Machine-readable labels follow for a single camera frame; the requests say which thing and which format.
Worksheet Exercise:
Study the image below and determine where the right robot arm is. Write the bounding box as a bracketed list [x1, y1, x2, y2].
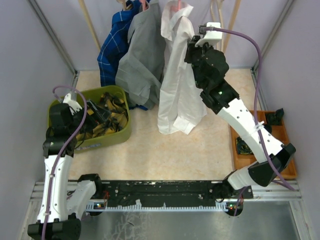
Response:
[184, 35, 296, 199]

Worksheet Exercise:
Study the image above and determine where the grey hanging shirt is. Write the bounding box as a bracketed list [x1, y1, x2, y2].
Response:
[115, 0, 166, 110]

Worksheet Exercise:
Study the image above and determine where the wooden compartment tray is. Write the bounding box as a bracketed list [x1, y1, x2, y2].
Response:
[229, 109, 298, 180]

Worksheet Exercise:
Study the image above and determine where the pink plastic hanger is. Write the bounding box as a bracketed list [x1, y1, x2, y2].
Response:
[170, 0, 182, 12]

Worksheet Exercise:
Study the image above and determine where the dark rolled cloth in tray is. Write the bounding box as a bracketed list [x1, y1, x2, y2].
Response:
[265, 108, 285, 126]

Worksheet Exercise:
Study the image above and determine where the white shirt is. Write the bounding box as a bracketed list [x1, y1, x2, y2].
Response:
[157, 0, 207, 135]

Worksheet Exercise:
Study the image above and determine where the olive green plastic basket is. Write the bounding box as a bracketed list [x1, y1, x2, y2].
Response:
[43, 85, 132, 157]

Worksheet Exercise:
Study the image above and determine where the blue plaid hanging shirt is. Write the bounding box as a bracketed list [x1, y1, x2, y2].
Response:
[97, 0, 141, 87]

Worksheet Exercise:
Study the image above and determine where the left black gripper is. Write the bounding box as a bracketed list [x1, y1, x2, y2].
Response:
[68, 99, 112, 136]

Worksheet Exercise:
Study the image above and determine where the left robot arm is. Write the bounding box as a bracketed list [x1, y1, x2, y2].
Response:
[27, 99, 104, 240]

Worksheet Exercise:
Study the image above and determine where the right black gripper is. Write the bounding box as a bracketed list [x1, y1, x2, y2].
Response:
[183, 35, 214, 89]

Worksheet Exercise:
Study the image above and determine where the light wooden hanger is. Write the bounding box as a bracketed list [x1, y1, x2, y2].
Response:
[210, 0, 224, 25]

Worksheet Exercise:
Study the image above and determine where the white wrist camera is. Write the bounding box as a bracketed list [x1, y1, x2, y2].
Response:
[195, 22, 223, 47]
[62, 93, 83, 115]

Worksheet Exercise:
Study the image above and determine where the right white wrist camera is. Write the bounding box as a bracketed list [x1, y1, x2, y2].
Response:
[195, 22, 223, 47]

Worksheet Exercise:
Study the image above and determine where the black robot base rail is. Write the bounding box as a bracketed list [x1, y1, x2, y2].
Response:
[85, 180, 253, 216]

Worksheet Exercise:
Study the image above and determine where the wooden clothes rack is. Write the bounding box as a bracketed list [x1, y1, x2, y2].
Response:
[77, 0, 243, 55]

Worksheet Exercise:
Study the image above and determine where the yellow plaid flannel shirt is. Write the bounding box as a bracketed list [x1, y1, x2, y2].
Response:
[76, 92, 129, 142]

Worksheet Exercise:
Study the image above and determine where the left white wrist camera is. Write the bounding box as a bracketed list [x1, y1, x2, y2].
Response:
[62, 93, 83, 115]

